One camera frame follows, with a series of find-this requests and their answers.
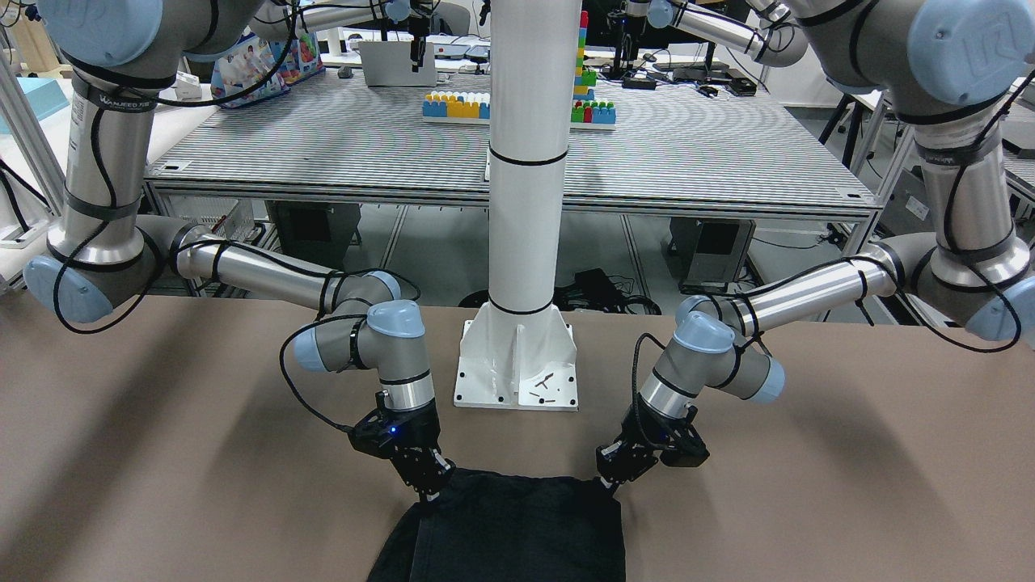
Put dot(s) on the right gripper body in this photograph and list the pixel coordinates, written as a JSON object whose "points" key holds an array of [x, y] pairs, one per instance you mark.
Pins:
{"points": [[416, 447]]}

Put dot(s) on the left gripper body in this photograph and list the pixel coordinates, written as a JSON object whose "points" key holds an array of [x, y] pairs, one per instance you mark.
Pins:
{"points": [[644, 447]]}

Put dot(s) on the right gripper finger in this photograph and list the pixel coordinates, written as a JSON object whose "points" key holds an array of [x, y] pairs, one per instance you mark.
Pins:
{"points": [[442, 470], [424, 483]]}

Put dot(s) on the black printed t-shirt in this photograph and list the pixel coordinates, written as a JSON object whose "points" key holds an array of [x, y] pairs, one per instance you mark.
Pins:
{"points": [[487, 526]]}

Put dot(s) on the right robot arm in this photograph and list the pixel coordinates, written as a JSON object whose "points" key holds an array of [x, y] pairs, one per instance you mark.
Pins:
{"points": [[104, 252]]}

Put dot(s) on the toy block set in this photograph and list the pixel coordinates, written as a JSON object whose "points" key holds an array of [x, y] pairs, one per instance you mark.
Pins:
{"points": [[537, 62]]}

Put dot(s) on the open grey laptop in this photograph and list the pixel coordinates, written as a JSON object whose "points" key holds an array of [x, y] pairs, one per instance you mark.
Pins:
{"points": [[395, 64]]}

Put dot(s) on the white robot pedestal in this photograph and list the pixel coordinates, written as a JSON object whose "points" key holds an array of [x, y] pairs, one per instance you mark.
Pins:
{"points": [[518, 352]]}

